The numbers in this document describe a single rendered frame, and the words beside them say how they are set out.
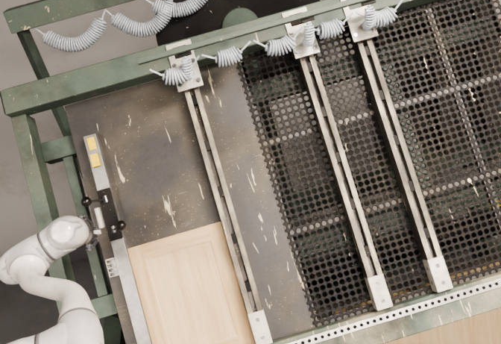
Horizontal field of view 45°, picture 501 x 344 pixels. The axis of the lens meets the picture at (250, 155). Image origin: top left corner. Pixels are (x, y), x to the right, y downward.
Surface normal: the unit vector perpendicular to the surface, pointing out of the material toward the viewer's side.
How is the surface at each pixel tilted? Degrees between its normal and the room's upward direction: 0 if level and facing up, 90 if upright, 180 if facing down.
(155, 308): 60
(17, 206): 90
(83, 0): 90
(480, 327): 90
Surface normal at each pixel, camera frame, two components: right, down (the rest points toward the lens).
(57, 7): 0.14, 0.36
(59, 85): 0.00, -0.13
